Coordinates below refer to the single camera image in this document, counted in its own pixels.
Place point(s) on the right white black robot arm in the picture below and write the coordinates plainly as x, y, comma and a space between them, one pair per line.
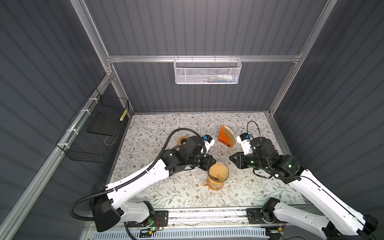
338, 220

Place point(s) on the wooden dripper ring stand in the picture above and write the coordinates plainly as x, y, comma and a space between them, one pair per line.
216, 181

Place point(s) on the black pad in side basket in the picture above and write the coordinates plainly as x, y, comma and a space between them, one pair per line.
105, 124

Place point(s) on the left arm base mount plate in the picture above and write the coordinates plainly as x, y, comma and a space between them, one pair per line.
156, 219

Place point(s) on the orange glass carafe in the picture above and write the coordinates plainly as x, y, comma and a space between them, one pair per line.
215, 188

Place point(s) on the pens in white basket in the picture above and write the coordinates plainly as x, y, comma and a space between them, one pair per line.
220, 79

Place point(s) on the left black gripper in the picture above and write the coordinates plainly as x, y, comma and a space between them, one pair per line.
207, 159

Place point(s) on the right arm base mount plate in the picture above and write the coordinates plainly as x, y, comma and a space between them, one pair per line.
260, 216

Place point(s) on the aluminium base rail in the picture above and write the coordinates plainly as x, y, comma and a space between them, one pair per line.
182, 216

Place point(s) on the white wire wall basket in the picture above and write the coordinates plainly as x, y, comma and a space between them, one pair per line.
188, 71

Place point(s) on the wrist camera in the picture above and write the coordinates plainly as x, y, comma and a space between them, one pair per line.
244, 140
209, 142

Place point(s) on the black wire side basket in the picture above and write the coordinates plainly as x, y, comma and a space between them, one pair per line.
79, 145

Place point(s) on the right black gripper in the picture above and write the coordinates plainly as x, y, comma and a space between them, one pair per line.
237, 161

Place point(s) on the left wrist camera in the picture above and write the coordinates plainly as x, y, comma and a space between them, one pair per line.
209, 142

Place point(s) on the brown paper coffee filters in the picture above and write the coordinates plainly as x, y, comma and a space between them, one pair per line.
231, 136

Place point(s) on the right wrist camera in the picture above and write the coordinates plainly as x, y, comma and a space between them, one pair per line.
244, 140

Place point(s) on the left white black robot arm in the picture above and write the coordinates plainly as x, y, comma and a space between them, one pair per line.
113, 208

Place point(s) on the orange coffee filter box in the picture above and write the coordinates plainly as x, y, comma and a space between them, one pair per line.
223, 138

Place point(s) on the yellow marker in black basket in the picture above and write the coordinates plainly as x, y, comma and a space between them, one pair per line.
124, 115

